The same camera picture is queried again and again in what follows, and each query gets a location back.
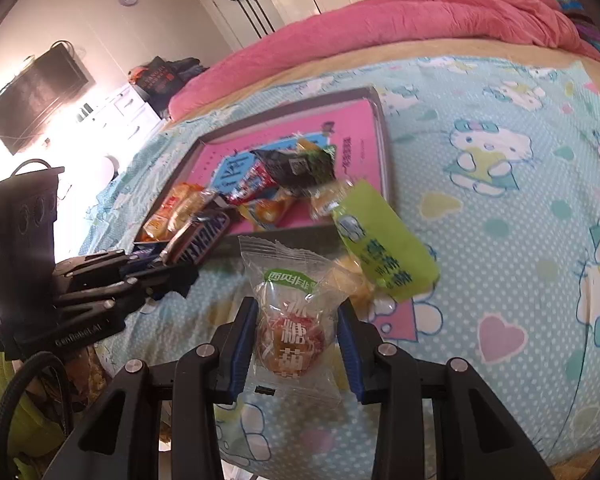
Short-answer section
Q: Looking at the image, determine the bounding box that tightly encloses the blue Oreo cookie pack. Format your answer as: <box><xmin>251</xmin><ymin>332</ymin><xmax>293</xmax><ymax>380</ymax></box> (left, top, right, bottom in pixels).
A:
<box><xmin>128</xmin><ymin>242</ymin><xmax>166</xmax><ymax>270</ymax></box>

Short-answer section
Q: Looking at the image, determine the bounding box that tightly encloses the brown Snickers bar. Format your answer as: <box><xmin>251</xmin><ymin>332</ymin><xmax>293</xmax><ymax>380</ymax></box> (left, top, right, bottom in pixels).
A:
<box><xmin>160</xmin><ymin>210</ymin><xmax>232</xmax><ymax>266</ymax></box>

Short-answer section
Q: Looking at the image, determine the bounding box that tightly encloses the orange biscuit pack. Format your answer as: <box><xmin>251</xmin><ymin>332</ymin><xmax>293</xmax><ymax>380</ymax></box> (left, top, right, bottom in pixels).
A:
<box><xmin>140</xmin><ymin>182</ymin><xmax>204</xmax><ymax>242</ymax></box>

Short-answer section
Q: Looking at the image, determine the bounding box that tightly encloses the clear meat floss cake pack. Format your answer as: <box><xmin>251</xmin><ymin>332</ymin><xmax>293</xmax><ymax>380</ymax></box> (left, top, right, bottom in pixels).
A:
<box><xmin>168</xmin><ymin>188</ymin><xmax>216</xmax><ymax>235</ymax></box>

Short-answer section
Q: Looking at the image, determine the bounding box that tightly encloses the clear candied hawthorn pack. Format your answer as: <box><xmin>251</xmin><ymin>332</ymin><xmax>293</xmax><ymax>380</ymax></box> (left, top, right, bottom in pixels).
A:
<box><xmin>239</xmin><ymin>236</ymin><xmax>349</xmax><ymax>408</ymax></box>

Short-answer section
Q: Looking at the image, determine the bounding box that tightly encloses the yellow bread snack pack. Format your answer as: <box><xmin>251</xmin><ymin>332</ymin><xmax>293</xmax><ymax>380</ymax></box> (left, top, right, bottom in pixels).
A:
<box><xmin>236</xmin><ymin>136</ymin><xmax>320</xmax><ymax>231</ymax></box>

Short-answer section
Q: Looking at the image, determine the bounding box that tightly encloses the red Alpenliebe candy pack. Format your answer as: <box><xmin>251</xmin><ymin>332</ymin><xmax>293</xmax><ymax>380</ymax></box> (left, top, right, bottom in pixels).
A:
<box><xmin>227</xmin><ymin>160</ymin><xmax>277</xmax><ymax>206</ymax></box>

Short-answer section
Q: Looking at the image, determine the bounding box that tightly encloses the black green pea snack pack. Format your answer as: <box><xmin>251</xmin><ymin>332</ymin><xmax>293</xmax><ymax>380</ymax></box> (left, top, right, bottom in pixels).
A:
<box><xmin>252</xmin><ymin>148</ymin><xmax>336</xmax><ymax>196</ymax></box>

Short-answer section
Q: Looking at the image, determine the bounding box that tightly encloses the small yellow cake pack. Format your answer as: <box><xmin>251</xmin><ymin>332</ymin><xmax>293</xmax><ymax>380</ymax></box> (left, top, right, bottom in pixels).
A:
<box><xmin>310</xmin><ymin>179</ymin><xmax>353</xmax><ymax>220</ymax></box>

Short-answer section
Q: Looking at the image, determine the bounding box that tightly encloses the clear yellow pastry pack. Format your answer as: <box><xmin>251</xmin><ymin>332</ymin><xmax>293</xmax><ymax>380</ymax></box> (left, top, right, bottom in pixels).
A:
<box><xmin>326</xmin><ymin>255</ymin><xmax>375</xmax><ymax>320</ymax></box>

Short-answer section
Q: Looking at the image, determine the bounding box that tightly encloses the green milk snack pack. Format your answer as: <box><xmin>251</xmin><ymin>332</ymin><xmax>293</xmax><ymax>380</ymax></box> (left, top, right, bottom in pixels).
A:
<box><xmin>332</xmin><ymin>180</ymin><xmax>440</xmax><ymax>302</ymax></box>

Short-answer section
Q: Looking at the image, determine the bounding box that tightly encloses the white drawer cabinet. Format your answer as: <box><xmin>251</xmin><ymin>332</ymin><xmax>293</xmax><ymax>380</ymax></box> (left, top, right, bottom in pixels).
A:
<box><xmin>79</xmin><ymin>84</ymin><xmax>166</xmax><ymax>165</ymax></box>

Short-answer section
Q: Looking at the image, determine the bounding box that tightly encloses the pink blue children's book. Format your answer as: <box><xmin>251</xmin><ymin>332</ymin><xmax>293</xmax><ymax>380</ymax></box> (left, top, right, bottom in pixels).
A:
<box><xmin>151</xmin><ymin>97</ymin><xmax>384</xmax><ymax>233</ymax></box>

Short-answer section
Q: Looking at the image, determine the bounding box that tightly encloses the dark cardboard tray box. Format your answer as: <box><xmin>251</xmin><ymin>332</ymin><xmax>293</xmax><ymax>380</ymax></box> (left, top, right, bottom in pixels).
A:
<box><xmin>133</xmin><ymin>87</ymin><xmax>392</xmax><ymax>260</ymax></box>

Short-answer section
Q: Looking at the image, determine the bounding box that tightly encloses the black shopping bag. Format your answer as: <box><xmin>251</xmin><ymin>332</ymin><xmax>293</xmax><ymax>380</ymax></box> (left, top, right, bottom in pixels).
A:
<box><xmin>134</xmin><ymin>56</ymin><xmax>185</xmax><ymax>114</ymax></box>

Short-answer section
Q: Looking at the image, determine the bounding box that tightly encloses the folded dark clothes pile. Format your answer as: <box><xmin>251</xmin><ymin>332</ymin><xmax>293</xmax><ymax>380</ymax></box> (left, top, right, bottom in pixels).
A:
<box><xmin>170</xmin><ymin>58</ymin><xmax>207</xmax><ymax>82</ymax></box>

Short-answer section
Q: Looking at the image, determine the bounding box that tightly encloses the Hello Kitty blue sheet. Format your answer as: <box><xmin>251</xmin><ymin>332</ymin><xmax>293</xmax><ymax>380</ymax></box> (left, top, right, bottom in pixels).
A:
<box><xmin>82</xmin><ymin>56</ymin><xmax>600</xmax><ymax>463</ymax></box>

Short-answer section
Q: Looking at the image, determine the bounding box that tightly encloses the tan bed cover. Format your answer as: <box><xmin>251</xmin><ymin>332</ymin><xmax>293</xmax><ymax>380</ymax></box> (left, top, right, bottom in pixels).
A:
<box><xmin>170</xmin><ymin>39</ymin><xmax>600</xmax><ymax>124</ymax></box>

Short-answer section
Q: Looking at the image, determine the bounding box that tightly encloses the pink quilt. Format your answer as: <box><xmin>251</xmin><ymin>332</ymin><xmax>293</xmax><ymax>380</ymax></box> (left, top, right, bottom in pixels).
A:
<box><xmin>168</xmin><ymin>0</ymin><xmax>600</xmax><ymax>120</ymax></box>

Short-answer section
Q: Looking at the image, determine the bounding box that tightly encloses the striped colourful pillow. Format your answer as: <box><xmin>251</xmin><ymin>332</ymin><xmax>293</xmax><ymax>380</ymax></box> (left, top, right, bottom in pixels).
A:
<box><xmin>556</xmin><ymin>0</ymin><xmax>600</xmax><ymax>52</ymax></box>

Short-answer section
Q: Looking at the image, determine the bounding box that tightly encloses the wall mounted television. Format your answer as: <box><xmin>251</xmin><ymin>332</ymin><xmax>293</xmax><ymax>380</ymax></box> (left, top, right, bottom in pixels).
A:
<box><xmin>0</xmin><ymin>40</ymin><xmax>90</xmax><ymax>155</ymax></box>

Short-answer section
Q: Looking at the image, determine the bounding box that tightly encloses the black braided cable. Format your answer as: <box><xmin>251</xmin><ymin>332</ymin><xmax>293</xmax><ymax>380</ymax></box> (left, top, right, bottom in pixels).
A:
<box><xmin>0</xmin><ymin>350</ymin><xmax>77</xmax><ymax>461</ymax></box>

